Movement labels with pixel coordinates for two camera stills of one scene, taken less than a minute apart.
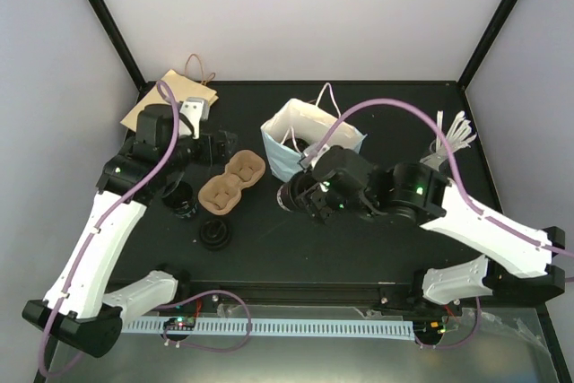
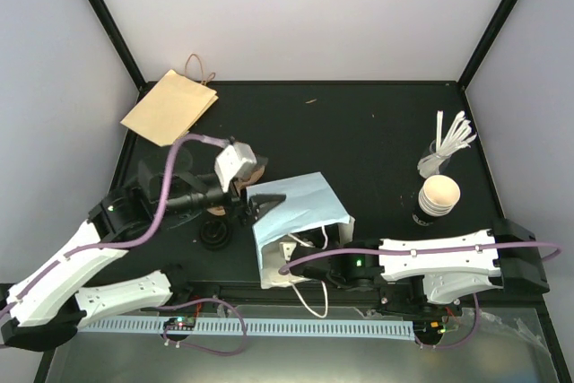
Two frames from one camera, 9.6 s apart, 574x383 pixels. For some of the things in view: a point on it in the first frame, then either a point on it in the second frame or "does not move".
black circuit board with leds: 179,323 does not move
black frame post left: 97,3 does not move
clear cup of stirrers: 458,136 does not move
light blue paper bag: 297,127 -> 308,215
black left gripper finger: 230,142 -> 265,201
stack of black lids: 214,234 does not move
